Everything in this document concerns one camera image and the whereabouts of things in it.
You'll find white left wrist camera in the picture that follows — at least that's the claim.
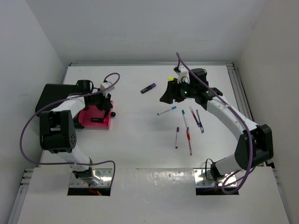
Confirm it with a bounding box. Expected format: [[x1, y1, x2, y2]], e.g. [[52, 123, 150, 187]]
[[100, 82, 115, 97]]

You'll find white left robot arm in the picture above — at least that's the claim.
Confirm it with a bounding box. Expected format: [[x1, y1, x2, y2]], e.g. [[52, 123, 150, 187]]
[[36, 80, 115, 186]]

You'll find pink drawer tray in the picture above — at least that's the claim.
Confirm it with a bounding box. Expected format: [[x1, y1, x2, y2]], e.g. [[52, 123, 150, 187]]
[[73, 105, 114, 130]]

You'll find dark blue gel pen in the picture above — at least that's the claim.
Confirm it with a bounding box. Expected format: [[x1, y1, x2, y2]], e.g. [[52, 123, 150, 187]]
[[196, 109, 204, 133]]

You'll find light blue cap marker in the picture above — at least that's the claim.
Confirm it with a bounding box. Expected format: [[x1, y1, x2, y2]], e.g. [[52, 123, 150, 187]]
[[157, 106, 177, 116]]

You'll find teal cap white marker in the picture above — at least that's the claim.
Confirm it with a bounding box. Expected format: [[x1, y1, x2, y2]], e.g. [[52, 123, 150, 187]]
[[182, 110, 189, 129]]

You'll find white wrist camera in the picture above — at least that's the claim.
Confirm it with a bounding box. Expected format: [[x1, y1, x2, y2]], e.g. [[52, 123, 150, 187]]
[[100, 82, 115, 97], [173, 66, 190, 84]]

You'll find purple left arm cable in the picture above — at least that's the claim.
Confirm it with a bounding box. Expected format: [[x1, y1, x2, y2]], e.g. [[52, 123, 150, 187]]
[[19, 72, 121, 182]]

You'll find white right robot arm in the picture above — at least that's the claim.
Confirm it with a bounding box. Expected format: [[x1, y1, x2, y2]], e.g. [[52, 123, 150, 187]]
[[160, 66, 274, 181]]

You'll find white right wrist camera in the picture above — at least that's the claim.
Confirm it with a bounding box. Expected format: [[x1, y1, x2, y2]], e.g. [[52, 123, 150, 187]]
[[173, 66, 190, 84]]

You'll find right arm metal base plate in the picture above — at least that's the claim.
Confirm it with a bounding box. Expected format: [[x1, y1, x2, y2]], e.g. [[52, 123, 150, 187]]
[[193, 168, 238, 188]]

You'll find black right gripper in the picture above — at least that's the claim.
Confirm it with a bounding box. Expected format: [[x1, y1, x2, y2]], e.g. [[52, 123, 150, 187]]
[[160, 78, 197, 104]]

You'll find purple highlighter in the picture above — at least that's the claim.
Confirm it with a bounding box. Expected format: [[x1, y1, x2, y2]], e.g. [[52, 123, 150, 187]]
[[141, 83, 156, 94]]

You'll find purple cap white marker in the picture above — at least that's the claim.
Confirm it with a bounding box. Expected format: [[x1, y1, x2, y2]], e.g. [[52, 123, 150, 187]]
[[175, 127, 179, 149]]

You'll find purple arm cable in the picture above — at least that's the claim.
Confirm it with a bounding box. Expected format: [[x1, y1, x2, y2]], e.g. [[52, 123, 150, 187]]
[[176, 52, 256, 195], [19, 72, 121, 182]]

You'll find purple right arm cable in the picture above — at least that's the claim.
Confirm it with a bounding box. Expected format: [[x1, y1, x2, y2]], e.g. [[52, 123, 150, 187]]
[[176, 52, 256, 195]]

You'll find black drawer cabinet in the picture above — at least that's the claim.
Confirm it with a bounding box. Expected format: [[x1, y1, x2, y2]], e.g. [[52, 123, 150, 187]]
[[35, 84, 86, 130]]

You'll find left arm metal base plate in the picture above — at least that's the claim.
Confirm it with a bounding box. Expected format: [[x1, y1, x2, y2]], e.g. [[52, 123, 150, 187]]
[[69, 168, 113, 188]]

